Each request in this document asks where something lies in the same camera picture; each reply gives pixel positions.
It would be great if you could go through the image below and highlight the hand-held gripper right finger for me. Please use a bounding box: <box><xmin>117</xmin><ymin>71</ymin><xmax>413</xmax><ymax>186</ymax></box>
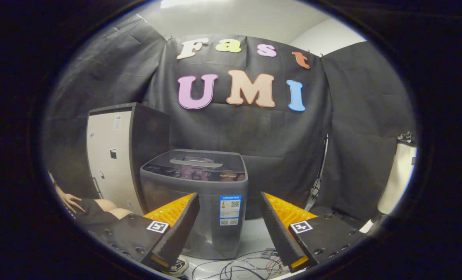
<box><xmin>260</xmin><ymin>191</ymin><xmax>367</xmax><ymax>273</ymax></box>

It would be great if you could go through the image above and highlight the white padded post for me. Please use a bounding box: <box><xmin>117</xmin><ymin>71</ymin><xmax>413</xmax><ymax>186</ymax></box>
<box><xmin>378</xmin><ymin>132</ymin><xmax>417</xmax><ymax>214</ymax></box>

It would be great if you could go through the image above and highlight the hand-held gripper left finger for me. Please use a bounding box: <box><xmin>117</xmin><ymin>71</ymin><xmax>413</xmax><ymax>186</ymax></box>
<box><xmin>87</xmin><ymin>192</ymin><xmax>200</xmax><ymax>272</ymax></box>

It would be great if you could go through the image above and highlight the white shoe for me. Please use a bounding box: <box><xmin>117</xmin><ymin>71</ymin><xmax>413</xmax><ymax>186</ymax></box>
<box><xmin>165</xmin><ymin>255</ymin><xmax>190</xmax><ymax>275</ymax></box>

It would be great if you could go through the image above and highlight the beige and dark cabinet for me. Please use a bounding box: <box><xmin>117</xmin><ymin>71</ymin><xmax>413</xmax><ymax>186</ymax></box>
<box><xmin>86</xmin><ymin>102</ymin><xmax>171</xmax><ymax>216</ymax></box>

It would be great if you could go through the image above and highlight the black backdrop cloth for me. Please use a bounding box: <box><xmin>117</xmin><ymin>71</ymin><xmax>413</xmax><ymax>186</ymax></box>
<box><xmin>42</xmin><ymin>14</ymin><xmax>416</xmax><ymax>222</ymax></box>

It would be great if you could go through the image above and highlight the black light stand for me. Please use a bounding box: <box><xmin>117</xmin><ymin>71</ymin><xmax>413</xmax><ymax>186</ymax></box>
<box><xmin>305</xmin><ymin>134</ymin><xmax>330</xmax><ymax>212</ymax></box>

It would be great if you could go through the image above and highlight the tangle of floor cables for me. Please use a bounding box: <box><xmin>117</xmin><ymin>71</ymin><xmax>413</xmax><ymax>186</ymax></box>
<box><xmin>192</xmin><ymin>249</ymin><xmax>289</xmax><ymax>280</ymax></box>

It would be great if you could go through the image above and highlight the person's bare knee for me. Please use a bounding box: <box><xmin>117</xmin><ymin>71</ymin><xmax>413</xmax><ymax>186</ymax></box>
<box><xmin>95</xmin><ymin>199</ymin><xmax>134</xmax><ymax>219</ymax></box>

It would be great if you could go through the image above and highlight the grey washing machine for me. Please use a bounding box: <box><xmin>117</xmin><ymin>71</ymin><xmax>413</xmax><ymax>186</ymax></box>
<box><xmin>139</xmin><ymin>149</ymin><xmax>249</xmax><ymax>260</ymax></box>

